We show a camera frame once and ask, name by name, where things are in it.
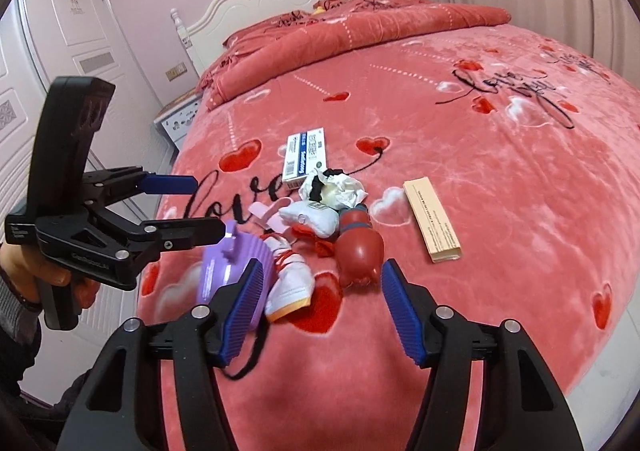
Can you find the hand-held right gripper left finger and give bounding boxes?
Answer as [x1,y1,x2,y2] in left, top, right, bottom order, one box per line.
[56,258,266,451]

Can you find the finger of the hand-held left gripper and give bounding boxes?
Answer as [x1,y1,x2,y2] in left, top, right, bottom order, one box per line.
[87,201,227,254]
[80,165,199,207]

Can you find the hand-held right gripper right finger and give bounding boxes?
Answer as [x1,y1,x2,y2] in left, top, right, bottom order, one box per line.
[381,258,586,451]

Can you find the black string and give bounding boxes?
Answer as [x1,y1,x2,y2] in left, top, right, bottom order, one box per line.
[220,321,268,379]

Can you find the purple pleated cup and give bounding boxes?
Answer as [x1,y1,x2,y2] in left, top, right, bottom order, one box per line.
[196,220,276,332]

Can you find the small white shoe red laces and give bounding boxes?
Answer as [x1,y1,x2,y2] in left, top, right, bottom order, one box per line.
[260,233,316,323]

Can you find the pink hair clip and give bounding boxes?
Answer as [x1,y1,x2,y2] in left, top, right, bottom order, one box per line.
[248,198,293,234]

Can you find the red toy boxing glove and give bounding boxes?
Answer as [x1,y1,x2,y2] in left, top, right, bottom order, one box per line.
[334,205,385,289]

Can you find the long tan carton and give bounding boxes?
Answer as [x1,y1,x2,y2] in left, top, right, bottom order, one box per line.
[403,177,463,264]

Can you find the red cloth scrap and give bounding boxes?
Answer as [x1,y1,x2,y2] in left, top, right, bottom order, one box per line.
[291,225,341,259]

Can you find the white cloth pouch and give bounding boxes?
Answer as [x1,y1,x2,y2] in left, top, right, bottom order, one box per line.
[278,201,341,239]

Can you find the white tissue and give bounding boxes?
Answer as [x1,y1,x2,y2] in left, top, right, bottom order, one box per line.
[299,170,368,209]

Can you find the black hair tie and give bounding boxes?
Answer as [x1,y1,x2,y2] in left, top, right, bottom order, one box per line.
[306,167,346,206]

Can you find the blue and white carton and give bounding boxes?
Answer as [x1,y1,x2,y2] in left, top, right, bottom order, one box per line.
[281,128,328,191]

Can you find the person's left forearm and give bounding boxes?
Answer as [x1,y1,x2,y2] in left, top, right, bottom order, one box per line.
[0,268,51,412]

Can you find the person's left hand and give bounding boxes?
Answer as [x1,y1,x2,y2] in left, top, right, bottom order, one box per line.
[0,241,98,309]

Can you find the white nightstand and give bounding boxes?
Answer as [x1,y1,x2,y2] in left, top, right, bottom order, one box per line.
[152,90,203,152]

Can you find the white wardrobe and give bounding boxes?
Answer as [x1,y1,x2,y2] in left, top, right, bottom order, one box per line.
[0,0,176,332]

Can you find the pink heart printed bedspread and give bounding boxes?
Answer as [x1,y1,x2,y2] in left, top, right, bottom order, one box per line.
[135,21,640,451]

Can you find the red printed pillow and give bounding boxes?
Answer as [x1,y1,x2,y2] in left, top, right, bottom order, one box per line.
[270,8,321,30]
[315,0,406,14]

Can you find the folded red quilt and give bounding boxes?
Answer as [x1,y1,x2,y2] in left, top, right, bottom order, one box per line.
[195,0,511,112]

